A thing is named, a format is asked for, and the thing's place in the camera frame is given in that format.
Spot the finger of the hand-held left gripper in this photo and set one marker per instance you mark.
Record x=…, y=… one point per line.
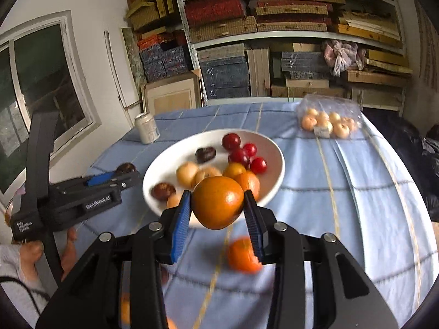
x=123, y=181
x=99, y=179

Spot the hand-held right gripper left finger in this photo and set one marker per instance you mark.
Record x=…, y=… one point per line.
x=180, y=228

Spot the pack of yellow apples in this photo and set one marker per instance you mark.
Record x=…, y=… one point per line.
x=341, y=129

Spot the pink plastic bag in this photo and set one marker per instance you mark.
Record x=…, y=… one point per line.
x=341, y=54

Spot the clear plastic clamshell box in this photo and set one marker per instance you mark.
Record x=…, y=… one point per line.
x=329, y=101

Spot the blue checked tablecloth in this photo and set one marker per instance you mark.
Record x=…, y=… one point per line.
x=343, y=195

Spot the white framed window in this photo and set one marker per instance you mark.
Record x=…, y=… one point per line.
x=44, y=85

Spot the white metal shelf rack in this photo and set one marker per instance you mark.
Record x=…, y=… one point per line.
x=291, y=36

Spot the white plate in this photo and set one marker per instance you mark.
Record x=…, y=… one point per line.
x=164, y=164

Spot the person's left forearm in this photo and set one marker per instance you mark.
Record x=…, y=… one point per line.
x=13, y=267

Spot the white stick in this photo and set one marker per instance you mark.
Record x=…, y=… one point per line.
x=115, y=68

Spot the black bag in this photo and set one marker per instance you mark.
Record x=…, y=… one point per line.
x=404, y=144

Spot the stack of woven storage boxes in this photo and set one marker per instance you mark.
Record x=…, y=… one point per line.
x=219, y=7

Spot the white can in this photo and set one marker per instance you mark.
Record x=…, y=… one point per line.
x=147, y=128

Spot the person's left hand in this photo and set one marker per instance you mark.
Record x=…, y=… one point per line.
x=31, y=252

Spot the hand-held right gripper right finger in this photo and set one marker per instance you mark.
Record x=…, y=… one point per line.
x=255, y=228

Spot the marble patterned board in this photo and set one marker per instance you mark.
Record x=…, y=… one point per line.
x=133, y=54

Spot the small yellow apple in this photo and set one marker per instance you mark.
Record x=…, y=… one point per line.
x=209, y=172
x=187, y=174
x=174, y=200

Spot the light wooden framed panel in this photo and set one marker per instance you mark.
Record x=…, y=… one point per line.
x=171, y=97

